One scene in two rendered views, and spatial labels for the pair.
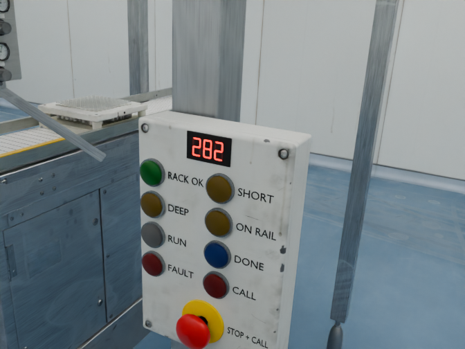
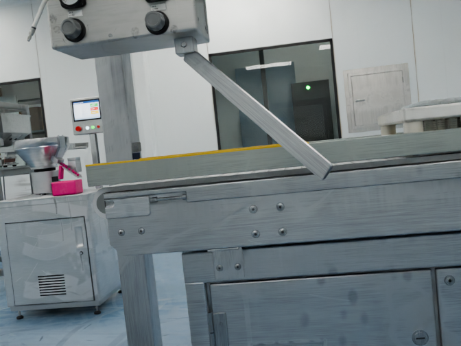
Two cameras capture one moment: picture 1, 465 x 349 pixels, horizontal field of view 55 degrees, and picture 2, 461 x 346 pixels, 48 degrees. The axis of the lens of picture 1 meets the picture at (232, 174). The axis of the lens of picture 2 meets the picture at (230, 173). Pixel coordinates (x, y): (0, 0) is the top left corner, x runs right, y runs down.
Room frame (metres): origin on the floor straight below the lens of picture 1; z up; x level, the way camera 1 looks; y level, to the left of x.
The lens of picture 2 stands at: (0.81, -0.22, 0.96)
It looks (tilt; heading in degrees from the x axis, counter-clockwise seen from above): 3 degrees down; 72
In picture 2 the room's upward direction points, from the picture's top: 6 degrees counter-clockwise
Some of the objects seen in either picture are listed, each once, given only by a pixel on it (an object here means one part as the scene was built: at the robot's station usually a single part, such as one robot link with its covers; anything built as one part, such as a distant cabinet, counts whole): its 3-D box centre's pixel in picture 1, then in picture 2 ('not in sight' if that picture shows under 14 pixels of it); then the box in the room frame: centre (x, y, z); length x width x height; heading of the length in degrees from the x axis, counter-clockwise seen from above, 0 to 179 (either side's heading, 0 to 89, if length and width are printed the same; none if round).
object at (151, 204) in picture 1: (151, 205); not in sight; (0.44, 0.08, 1.09); 0.03 x 0.01 x 0.03; 64
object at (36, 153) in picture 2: not in sight; (53, 165); (0.78, 3.48, 0.95); 0.49 x 0.36 x 0.37; 154
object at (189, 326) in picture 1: (199, 324); not in sight; (0.40, 0.03, 0.97); 0.04 x 0.04 x 0.04; 64
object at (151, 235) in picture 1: (151, 235); not in sight; (0.44, 0.08, 1.06); 0.03 x 0.01 x 0.03; 64
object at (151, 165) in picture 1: (151, 172); not in sight; (0.44, 0.08, 1.13); 0.03 x 0.01 x 0.03; 64
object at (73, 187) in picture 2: not in sight; (67, 187); (0.85, 3.17, 0.80); 0.16 x 0.12 x 0.09; 154
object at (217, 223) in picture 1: (217, 223); not in sight; (0.40, 0.01, 1.09); 0.03 x 0.01 x 0.03; 64
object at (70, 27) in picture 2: not in sight; (71, 25); (0.85, 0.55, 1.15); 0.03 x 0.02 x 0.04; 154
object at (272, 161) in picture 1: (219, 240); not in sight; (0.44, 0.01, 1.05); 0.17 x 0.06 x 0.26; 64
